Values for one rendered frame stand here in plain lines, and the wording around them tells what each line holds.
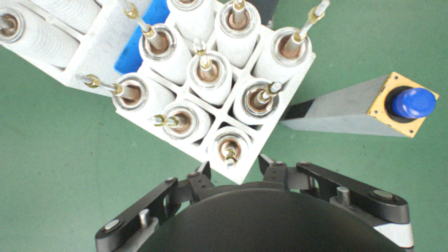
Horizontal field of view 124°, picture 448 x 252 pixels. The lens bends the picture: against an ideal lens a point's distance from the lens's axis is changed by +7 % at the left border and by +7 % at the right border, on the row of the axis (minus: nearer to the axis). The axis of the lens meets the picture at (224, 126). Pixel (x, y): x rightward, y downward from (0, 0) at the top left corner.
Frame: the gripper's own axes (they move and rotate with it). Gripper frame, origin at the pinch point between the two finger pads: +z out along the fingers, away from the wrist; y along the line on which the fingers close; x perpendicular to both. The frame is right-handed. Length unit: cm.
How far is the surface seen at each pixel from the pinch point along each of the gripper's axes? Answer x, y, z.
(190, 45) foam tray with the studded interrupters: 27.2, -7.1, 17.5
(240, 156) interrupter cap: -1.4, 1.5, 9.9
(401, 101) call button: 5.2, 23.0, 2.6
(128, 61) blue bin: 32, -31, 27
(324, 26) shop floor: 39, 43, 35
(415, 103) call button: 4.8, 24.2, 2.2
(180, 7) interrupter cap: 29.9, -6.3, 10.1
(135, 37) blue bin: 38, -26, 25
